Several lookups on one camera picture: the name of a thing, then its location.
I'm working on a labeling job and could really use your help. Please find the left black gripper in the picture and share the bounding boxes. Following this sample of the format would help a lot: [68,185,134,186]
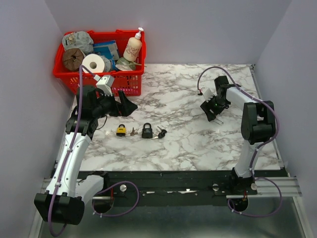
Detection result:
[92,90,138,119]

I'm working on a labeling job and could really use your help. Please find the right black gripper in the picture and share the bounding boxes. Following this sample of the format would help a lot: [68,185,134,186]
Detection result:
[200,94,228,121]

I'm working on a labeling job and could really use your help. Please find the yellow padlock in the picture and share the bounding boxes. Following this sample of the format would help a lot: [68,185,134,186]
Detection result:
[116,124,126,137]

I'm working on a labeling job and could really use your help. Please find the small brass padlock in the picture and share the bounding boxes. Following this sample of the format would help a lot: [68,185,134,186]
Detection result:
[213,118,223,125]

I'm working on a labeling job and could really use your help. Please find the black padlock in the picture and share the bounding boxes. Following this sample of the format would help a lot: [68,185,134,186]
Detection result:
[141,122,153,139]

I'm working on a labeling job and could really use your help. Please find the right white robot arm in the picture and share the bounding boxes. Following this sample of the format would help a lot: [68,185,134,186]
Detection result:
[201,76,276,194]

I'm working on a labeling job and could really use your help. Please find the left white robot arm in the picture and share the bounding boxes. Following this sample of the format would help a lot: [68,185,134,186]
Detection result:
[34,85,138,225]

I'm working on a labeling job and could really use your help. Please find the red plastic basket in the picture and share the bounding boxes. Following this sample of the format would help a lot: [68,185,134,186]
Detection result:
[52,29,146,98]

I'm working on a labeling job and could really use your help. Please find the green white packet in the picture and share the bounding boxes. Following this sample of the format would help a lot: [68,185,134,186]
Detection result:
[115,57,141,71]

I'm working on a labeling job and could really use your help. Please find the white toilet paper roll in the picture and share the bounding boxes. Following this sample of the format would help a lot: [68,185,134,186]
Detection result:
[82,54,106,73]

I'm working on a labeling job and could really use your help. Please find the cream pump lotion bottle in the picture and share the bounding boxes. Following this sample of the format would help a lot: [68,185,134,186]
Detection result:
[123,27,144,61]

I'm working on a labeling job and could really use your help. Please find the blue plastic package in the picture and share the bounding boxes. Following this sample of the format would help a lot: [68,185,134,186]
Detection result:
[93,40,120,60]

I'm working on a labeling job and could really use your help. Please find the brown paper roll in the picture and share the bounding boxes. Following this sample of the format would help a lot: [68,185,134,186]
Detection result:
[62,48,86,72]

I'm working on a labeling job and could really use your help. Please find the grey crumpled printed bag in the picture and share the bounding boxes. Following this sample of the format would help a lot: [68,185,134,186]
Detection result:
[62,31,94,54]

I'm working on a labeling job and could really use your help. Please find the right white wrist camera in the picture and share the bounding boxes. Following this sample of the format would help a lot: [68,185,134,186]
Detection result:
[198,88,214,102]

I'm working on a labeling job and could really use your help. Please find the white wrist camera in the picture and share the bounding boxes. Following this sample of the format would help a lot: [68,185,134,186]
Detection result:
[198,88,214,102]
[96,75,114,96]

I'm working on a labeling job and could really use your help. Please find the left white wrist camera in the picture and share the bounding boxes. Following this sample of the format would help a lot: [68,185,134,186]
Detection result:
[96,75,114,96]

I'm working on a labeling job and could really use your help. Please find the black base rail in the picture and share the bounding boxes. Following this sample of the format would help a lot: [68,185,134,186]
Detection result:
[78,171,257,207]

